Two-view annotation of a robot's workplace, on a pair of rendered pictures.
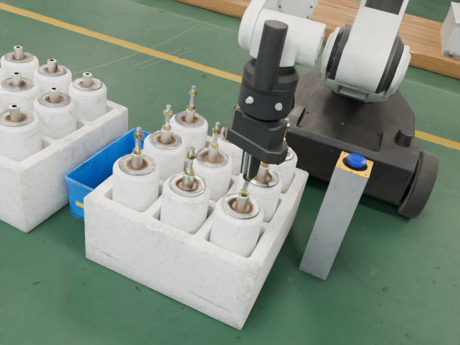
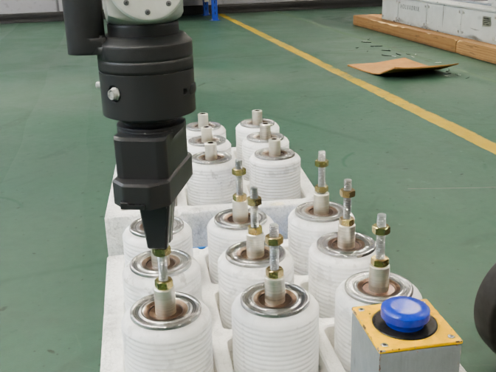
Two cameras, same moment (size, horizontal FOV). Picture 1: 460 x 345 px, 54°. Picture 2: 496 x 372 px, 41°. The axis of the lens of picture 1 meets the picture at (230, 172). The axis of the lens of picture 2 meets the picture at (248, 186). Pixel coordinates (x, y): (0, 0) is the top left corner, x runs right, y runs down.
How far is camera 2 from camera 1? 0.82 m
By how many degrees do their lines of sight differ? 58
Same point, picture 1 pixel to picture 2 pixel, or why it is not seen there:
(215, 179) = (229, 285)
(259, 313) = not seen: outside the picture
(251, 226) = (139, 342)
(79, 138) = (213, 212)
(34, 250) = (96, 325)
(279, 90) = (106, 62)
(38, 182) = not seen: hidden behind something
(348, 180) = (363, 350)
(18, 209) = not seen: hidden behind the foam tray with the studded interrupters
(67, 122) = (208, 188)
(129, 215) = (109, 288)
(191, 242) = (105, 345)
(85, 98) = (255, 167)
